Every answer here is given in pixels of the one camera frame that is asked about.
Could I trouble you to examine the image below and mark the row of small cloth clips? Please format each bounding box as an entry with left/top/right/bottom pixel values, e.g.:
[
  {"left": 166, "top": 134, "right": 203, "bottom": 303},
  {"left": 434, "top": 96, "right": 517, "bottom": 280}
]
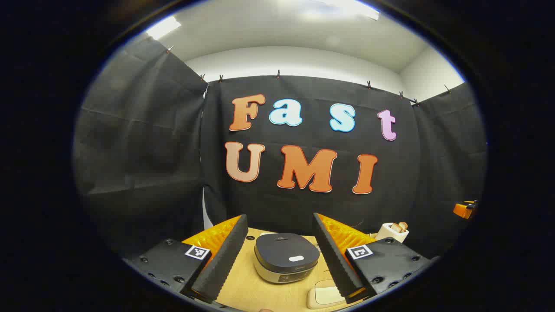
[{"left": 167, "top": 45, "right": 451, "bottom": 107}]

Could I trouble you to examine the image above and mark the clear rice container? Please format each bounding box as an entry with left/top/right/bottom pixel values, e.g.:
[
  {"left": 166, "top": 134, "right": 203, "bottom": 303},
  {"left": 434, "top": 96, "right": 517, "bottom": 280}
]
[{"left": 307, "top": 279, "right": 347, "bottom": 309}]

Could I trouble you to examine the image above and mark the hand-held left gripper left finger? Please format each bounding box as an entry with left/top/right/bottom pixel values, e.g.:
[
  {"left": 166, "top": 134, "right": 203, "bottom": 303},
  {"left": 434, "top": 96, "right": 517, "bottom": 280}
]
[{"left": 123, "top": 214, "right": 249, "bottom": 304}]

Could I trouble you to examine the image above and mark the white rice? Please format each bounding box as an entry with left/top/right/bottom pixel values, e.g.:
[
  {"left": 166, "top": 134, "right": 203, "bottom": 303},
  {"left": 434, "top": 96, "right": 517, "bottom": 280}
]
[{"left": 315, "top": 285, "right": 345, "bottom": 305}]

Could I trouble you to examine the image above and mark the grey and beige rice cooker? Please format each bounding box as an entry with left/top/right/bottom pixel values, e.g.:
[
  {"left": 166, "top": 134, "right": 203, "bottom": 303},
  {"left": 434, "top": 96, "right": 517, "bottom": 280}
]
[{"left": 254, "top": 233, "right": 320, "bottom": 284}]

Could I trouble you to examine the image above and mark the ceiling light panel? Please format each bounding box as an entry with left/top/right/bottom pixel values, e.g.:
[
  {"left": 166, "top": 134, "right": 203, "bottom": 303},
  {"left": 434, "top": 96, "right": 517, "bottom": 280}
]
[{"left": 145, "top": 16, "right": 182, "bottom": 40}]

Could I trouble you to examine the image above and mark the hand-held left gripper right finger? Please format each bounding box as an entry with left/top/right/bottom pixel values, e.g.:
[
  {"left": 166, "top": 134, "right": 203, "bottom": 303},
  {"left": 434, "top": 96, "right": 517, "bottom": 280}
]
[{"left": 312, "top": 212, "right": 441, "bottom": 304}]

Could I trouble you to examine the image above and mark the white toaster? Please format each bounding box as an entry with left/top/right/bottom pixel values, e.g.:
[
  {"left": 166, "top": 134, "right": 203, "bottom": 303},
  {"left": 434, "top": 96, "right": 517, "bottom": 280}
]
[{"left": 375, "top": 222, "right": 409, "bottom": 243}]

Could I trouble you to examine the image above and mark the black backdrop cloth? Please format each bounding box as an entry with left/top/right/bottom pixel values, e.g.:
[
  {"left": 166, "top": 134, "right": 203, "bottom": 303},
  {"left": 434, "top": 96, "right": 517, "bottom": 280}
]
[{"left": 73, "top": 35, "right": 488, "bottom": 260}]

